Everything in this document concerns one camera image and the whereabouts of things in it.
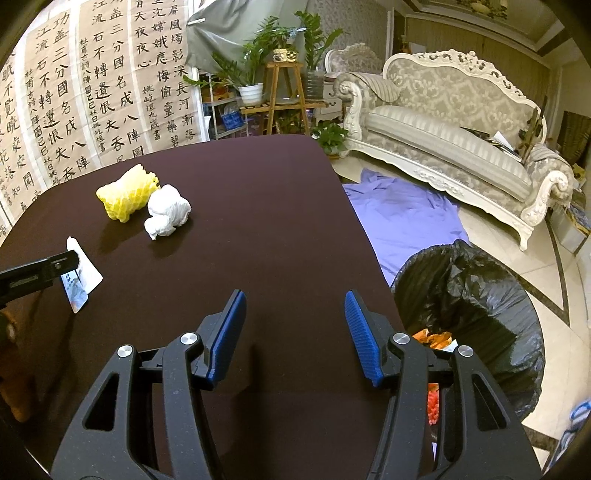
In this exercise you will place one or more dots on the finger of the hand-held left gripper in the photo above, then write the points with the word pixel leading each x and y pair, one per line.
pixel 41 272

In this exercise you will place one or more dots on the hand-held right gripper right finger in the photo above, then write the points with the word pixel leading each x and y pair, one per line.
pixel 362 341

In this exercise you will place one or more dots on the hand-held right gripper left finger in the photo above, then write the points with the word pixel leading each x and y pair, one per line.
pixel 226 341

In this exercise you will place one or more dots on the white blue sachet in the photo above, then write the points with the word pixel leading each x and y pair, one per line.
pixel 90 277

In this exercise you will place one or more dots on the black trash bag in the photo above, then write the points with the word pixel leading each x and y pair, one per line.
pixel 489 304

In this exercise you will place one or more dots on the orange crumpled wrapper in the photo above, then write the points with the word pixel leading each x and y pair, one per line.
pixel 434 340

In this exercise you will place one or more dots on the small red mesh net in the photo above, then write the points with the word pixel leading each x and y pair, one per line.
pixel 433 404

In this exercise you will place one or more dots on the brown wooden furniture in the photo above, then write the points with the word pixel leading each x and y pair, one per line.
pixel 14 369

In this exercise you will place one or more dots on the yellow foam fruit net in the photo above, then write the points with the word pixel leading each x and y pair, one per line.
pixel 127 194

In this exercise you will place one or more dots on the purple cloth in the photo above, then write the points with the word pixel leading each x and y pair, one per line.
pixel 406 217

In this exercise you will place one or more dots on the white crumpled tissue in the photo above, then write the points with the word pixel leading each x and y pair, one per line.
pixel 168 210

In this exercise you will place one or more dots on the row of calligraphy paper sheets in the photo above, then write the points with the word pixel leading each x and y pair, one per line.
pixel 92 92

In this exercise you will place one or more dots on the small green plant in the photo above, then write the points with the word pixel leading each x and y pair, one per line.
pixel 331 137

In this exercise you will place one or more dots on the cream ornate sofa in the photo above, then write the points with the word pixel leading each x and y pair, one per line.
pixel 438 138

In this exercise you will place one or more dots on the blue crate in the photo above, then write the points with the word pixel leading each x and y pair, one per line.
pixel 232 121

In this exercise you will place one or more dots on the metal shelf rack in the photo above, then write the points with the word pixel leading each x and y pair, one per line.
pixel 217 115

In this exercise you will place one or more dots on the papers on sofa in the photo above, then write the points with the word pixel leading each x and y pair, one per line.
pixel 494 141

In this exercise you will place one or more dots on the green plant in white pot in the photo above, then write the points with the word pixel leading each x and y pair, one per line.
pixel 250 94

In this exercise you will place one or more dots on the wooden plant stand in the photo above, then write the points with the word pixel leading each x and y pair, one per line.
pixel 281 92

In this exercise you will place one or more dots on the dark wooden ornament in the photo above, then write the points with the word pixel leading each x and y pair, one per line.
pixel 533 134

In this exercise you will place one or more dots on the cream ornate armchair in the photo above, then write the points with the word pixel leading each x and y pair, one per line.
pixel 351 60

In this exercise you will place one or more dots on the small ornament on stand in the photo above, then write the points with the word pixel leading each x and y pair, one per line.
pixel 285 55

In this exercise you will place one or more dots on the tall green plant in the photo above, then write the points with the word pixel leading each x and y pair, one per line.
pixel 318 46

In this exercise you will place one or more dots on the grey hanging cloth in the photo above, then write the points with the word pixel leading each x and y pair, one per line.
pixel 240 27

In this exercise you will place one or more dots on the ceiling chandelier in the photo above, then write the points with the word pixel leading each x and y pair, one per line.
pixel 482 5

